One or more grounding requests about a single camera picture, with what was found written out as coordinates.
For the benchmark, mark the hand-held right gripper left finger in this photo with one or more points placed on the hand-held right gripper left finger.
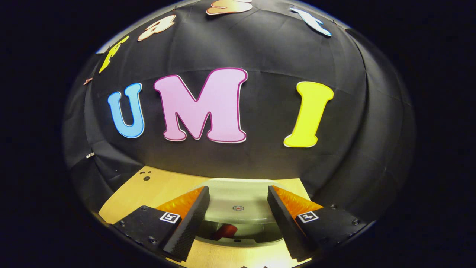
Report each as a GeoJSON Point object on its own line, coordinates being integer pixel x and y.
{"type": "Point", "coordinates": [191, 223]}

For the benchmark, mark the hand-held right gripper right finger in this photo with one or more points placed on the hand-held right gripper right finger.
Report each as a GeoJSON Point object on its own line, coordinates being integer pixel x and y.
{"type": "Point", "coordinates": [284, 227]}

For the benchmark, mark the red pop can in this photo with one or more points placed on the red pop can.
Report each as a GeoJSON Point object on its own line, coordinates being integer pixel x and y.
{"type": "Point", "coordinates": [225, 231]}

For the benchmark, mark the green desktop garbage bin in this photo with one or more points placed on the green desktop garbage bin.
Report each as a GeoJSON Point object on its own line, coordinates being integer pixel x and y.
{"type": "Point", "coordinates": [238, 197]}

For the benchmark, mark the wooden desktop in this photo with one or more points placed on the wooden desktop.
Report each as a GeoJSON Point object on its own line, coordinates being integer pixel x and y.
{"type": "Point", "coordinates": [156, 190]}

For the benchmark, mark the black backdrop cloth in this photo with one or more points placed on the black backdrop cloth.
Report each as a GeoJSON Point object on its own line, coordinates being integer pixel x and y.
{"type": "Point", "coordinates": [267, 111]}

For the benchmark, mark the small white clip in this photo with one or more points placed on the small white clip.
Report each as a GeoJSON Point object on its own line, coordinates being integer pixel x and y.
{"type": "Point", "coordinates": [90, 155]}

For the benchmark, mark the small copper clip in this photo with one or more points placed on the small copper clip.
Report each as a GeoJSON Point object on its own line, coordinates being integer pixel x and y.
{"type": "Point", "coordinates": [87, 80]}

